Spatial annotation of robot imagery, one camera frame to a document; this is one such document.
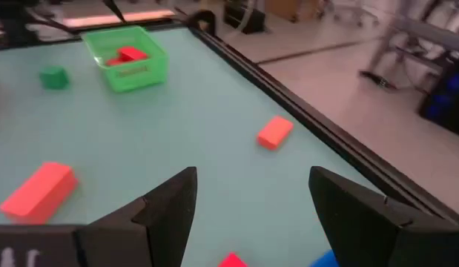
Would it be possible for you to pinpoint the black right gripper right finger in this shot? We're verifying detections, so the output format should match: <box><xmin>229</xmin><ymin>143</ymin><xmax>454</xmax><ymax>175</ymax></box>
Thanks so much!
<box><xmin>308</xmin><ymin>165</ymin><xmax>459</xmax><ymax>267</ymax></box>

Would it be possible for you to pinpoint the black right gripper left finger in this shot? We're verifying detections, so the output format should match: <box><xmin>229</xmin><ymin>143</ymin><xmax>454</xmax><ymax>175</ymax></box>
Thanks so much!
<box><xmin>75</xmin><ymin>165</ymin><xmax>198</xmax><ymax>267</ymax></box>

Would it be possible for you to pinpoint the red block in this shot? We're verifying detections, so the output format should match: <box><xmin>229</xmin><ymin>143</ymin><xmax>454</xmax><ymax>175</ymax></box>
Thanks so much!
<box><xmin>217</xmin><ymin>252</ymin><xmax>249</xmax><ymax>267</ymax></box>
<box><xmin>116</xmin><ymin>45</ymin><xmax>149</xmax><ymax>63</ymax></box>

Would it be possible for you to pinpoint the orange rectangular block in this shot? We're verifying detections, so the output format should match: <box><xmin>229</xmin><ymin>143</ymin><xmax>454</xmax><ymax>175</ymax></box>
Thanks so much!
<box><xmin>256</xmin><ymin>115</ymin><xmax>295</xmax><ymax>152</ymax></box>
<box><xmin>0</xmin><ymin>161</ymin><xmax>80</xmax><ymax>226</ymax></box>

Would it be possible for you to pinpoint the green cube block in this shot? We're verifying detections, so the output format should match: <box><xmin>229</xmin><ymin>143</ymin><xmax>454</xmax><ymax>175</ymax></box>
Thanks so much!
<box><xmin>38</xmin><ymin>65</ymin><xmax>70</xmax><ymax>90</ymax></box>

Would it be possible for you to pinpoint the blue plastic basket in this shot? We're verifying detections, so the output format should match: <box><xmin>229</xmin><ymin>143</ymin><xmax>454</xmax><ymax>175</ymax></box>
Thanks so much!
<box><xmin>309</xmin><ymin>249</ymin><xmax>340</xmax><ymax>267</ymax></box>

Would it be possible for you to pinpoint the green plastic basket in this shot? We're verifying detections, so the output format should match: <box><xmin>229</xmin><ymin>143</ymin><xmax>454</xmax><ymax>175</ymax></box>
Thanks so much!
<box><xmin>82</xmin><ymin>24</ymin><xmax>170</xmax><ymax>94</ymax></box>

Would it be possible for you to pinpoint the black case with blue lights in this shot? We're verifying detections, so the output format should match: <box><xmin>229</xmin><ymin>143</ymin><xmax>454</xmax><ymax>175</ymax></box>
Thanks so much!
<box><xmin>417</xmin><ymin>61</ymin><xmax>459</xmax><ymax>139</ymax></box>

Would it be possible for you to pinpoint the grey metal table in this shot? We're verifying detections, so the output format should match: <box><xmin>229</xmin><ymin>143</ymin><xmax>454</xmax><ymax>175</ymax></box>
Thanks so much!
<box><xmin>358</xmin><ymin>0</ymin><xmax>459</xmax><ymax>92</ymax></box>

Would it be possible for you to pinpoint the wooden table side board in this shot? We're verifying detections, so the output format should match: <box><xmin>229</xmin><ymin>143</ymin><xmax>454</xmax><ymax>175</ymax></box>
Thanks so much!
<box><xmin>61</xmin><ymin>9</ymin><xmax>177</xmax><ymax>29</ymax></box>

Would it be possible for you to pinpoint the black box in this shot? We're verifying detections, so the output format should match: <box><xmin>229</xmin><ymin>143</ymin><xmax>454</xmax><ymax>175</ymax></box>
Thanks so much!
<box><xmin>223</xmin><ymin>0</ymin><xmax>268</xmax><ymax>35</ymax></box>

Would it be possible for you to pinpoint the brown cardboard box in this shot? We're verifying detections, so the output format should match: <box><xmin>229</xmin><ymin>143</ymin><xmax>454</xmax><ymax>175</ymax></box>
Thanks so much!
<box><xmin>264</xmin><ymin>0</ymin><xmax>328</xmax><ymax>24</ymax></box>

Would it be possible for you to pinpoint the black table frame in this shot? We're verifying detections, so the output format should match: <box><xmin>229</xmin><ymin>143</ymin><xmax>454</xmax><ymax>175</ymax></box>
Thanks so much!
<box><xmin>0</xmin><ymin>0</ymin><xmax>459</xmax><ymax>228</ymax></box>

